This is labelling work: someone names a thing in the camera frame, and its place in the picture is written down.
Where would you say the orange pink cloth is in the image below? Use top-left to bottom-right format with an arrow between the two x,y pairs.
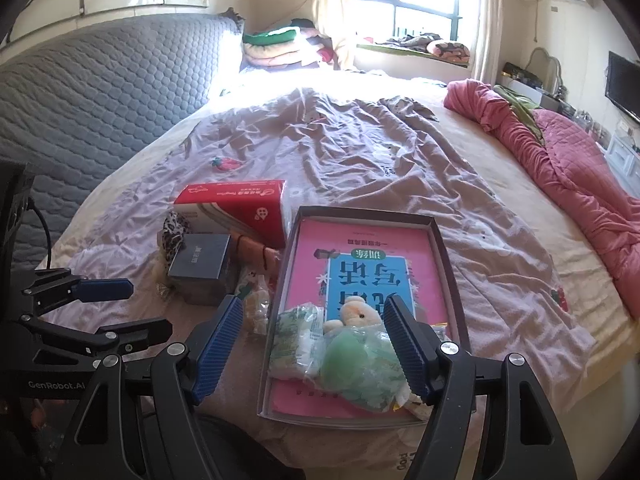
232,234 -> 283,273

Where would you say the black television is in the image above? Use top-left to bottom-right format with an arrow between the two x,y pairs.
605,51 -> 640,123

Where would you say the small teddy bear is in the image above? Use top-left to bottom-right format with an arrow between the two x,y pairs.
322,296 -> 378,336

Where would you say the grey quilted headboard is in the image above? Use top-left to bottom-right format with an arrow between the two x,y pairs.
0,12 -> 246,246

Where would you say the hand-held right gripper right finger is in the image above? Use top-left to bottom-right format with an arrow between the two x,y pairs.
382,294 -> 578,480

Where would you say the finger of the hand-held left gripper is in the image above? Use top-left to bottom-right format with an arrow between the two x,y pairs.
22,269 -> 134,311
20,312 -> 173,356

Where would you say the floral cushion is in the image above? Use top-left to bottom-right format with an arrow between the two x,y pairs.
427,40 -> 471,63

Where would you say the white drawer cabinet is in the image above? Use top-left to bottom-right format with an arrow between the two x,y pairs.
605,132 -> 640,186

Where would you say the purple bedspread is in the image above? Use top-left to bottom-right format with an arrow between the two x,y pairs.
45,85 -> 596,480

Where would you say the arched mirror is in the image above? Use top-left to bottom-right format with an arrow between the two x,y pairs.
527,47 -> 563,93

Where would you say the cluttered dresser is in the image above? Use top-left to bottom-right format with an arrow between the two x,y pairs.
500,62 -> 611,146

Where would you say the pink quilt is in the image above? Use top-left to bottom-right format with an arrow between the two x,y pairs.
445,79 -> 640,321

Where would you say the green white tissue pack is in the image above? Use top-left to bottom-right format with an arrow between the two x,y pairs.
270,304 -> 328,382

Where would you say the black cable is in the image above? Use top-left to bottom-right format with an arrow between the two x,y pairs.
27,197 -> 53,273

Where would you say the green puff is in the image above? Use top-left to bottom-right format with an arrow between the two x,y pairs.
320,327 -> 408,413

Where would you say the cream bed sheet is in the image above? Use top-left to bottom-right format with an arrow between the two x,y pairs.
50,70 -> 640,391

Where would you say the brown shallow box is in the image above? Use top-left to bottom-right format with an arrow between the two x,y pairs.
257,205 -> 471,431

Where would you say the red tissue box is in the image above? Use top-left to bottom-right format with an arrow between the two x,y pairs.
173,179 -> 291,250

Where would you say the green cloth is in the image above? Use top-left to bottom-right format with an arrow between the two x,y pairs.
492,85 -> 543,141

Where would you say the leopard print scrunchie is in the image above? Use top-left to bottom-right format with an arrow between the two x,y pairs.
160,210 -> 193,261

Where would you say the dark blue box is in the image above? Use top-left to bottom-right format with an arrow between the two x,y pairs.
167,232 -> 238,306

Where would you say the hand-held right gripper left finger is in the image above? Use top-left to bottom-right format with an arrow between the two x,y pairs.
47,294 -> 246,480

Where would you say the cream curtain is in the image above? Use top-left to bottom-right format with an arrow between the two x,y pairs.
472,0 -> 506,83
312,0 -> 358,71

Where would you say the stack of folded blankets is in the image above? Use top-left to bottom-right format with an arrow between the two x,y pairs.
240,19 -> 341,68

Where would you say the clear bag of snacks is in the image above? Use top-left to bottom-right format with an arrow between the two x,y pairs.
240,270 -> 273,336

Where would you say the dark clothes pile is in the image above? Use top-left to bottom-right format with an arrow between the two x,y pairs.
375,32 -> 441,53

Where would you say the pink blue book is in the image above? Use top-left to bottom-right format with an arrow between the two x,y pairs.
270,217 -> 451,421

